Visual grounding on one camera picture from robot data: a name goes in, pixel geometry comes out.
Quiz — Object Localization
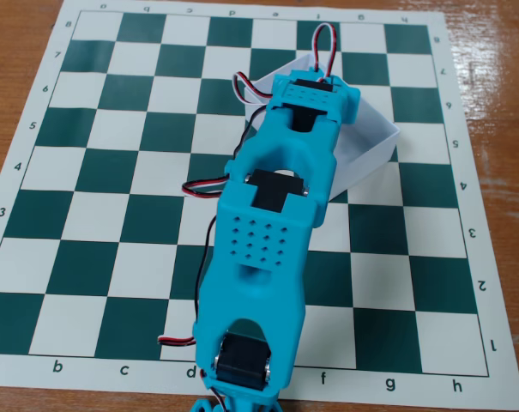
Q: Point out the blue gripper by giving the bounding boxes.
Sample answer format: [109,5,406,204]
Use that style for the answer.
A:
[270,70,362,126]

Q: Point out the white open cardboard box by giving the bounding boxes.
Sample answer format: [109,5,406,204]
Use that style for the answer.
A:
[244,52,402,203]

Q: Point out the green white chessboard mat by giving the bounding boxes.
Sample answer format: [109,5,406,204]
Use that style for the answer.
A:
[0,0,519,411]

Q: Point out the looped gripper servo cable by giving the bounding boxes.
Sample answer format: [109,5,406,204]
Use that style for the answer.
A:
[312,23,342,83]

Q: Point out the red white black servo cable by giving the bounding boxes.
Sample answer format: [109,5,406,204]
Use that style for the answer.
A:
[157,333,198,348]
[181,170,231,327]
[231,71,274,173]

